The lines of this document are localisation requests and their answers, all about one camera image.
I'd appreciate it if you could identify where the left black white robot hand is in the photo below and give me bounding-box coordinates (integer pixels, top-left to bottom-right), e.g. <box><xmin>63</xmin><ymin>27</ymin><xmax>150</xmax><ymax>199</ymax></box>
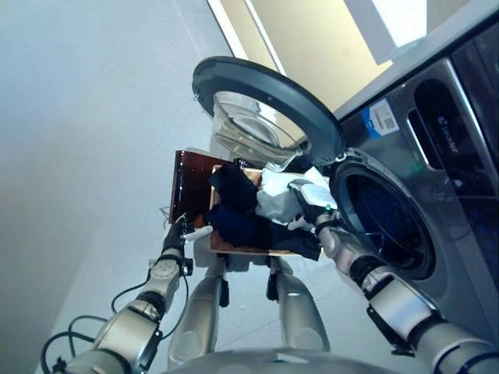
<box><xmin>161</xmin><ymin>213</ymin><xmax>214</xmax><ymax>255</ymax></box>

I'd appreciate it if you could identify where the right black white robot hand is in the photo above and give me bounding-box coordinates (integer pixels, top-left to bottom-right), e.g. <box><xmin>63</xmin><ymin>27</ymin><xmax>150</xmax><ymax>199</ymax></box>
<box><xmin>287</xmin><ymin>178</ymin><xmax>341</xmax><ymax>234</ymax></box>

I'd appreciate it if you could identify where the white garment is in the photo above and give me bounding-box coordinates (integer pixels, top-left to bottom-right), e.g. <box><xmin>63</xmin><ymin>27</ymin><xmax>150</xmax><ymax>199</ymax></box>
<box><xmin>255</xmin><ymin>165</ymin><xmax>333</xmax><ymax>226</ymax></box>

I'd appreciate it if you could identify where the dark trousers garment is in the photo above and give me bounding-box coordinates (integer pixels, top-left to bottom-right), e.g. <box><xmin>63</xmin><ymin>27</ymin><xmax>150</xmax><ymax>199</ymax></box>
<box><xmin>267</xmin><ymin>221</ymin><xmax>324</xmax><ymax>261</ymax></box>

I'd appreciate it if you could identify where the black garment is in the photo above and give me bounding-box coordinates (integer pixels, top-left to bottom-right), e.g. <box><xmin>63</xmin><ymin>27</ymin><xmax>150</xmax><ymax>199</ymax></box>
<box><xmin>208</xmin><ymin>161</ymin><xmax>261</xmax><ymax>216</ymax></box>

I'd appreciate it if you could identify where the dark grey washing machine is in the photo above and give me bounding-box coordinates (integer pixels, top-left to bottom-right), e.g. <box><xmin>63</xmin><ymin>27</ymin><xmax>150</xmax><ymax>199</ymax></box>
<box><xmin>326</xmin><ymin>21</ymin><xmax>499</xmax><ymax>351</ymax></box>

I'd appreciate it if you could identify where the navy blue garment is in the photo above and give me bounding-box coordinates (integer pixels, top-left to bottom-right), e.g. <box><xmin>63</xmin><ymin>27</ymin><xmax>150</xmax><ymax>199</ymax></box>
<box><xmin>205</xmin><ymin>203</ymin><xmax>271</xmax><ymax>249</ymax></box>

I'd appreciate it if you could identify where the square wicker laundry basket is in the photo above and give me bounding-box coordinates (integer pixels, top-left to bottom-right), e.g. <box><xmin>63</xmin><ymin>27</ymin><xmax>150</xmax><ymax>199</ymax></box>
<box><xmin>206</xmin><ymin>163</ymin><xmax>325</xmax><ymax>263</ymax></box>

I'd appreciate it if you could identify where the left silver robot leg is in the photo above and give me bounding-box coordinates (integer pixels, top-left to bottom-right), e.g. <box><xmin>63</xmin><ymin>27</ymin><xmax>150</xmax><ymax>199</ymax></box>
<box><xmin>167</xmin><ymin>233</ymin><xmax>251</xmax><ymax>369</ymax></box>

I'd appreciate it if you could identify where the silver robot leg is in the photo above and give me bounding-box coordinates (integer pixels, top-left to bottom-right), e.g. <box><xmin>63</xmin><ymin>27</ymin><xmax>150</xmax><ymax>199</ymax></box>
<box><xmin>266</xmin><ymin>256</ymin><xmax>332</xmax><ymax>352</ymax></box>
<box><xmin>167</xmin><ymin>233</ymin><xmax>251</xmax><ymax>369</ymax></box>

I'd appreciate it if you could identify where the blue white barcode sticker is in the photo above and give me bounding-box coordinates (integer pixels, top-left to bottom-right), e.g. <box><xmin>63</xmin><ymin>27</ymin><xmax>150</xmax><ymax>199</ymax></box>
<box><xmin>359</xmin><ymin>97</ymin><xmax>401</xmax><ymax>138</ymax></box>

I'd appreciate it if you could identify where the right silver robot leg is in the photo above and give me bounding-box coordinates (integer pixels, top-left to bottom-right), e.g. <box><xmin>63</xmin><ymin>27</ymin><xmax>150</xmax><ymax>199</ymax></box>
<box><xmin>266</xmin><ymin>256</ymin><xmax>332</xmax><ymax>352</ymax></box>

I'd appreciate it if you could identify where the round glass washer door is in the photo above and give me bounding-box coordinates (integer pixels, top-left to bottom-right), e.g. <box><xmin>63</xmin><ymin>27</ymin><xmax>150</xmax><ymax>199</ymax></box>
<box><xmin>191</xmin><ymin>55</ymin><xmax>345</xmax><ymax>165</ymax></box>

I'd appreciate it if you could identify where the white counter cabinet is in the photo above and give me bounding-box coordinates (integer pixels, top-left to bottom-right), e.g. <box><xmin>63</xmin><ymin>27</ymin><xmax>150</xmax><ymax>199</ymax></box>
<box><xmin>206</xmin><ymin>0</ymin><xmax>395</xmax><ymax>112</ymax></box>

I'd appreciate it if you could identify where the silver robot torso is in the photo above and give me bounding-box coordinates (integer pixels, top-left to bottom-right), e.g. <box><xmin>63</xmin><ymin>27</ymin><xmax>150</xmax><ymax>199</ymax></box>
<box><xmin>162</xmin><ymin>348</ymin><xmax>415</xmax><ymax>374</ymax></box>

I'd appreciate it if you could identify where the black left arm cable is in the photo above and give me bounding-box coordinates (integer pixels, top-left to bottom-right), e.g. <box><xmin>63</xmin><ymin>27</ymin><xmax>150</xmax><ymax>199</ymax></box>
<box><xmin>40</xmin><ymin>268</ymin><xmax>193</xmax><ymax>374</ymax></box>

